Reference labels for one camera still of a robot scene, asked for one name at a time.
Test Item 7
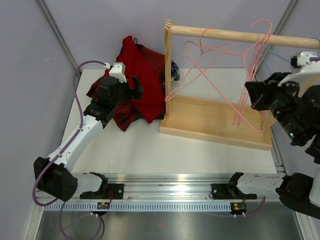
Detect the navy white plaid skirt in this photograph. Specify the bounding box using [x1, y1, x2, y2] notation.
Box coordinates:
[160, 60, 181, 91]

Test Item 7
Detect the plain red skirt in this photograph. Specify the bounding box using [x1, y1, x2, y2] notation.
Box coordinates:
[113, 35, 166, 131]

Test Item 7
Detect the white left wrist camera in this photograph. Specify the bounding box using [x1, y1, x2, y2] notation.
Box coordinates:
[104, 62, 127, 83]

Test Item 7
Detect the aluminium mounting rail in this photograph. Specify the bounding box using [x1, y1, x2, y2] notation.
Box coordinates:
[35, 173, 286, 217]

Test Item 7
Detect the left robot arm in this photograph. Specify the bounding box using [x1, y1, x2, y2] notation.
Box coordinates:
[32, 76, 144, 206]

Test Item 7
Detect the red black plaid skirt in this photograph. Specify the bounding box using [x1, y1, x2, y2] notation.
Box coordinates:
[86, 77, 142, 132]

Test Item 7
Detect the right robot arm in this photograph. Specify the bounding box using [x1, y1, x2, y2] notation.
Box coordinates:
[226, 72, 320, 219]

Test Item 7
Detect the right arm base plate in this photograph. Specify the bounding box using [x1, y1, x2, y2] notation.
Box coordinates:
[209, 183, 238, 200]

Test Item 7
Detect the wooden clothes rack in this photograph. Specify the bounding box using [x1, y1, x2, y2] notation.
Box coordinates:
[159, 20, 320, 151]

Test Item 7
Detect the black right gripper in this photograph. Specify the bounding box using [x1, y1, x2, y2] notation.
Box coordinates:
[244, 71, 306, 141]

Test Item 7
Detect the red polka dot skirt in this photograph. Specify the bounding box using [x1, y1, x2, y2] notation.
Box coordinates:
[116, 43, 165, 122]

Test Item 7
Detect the light blue wire hanger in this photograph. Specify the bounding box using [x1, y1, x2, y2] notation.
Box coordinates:
[257, 45, 320, 81]

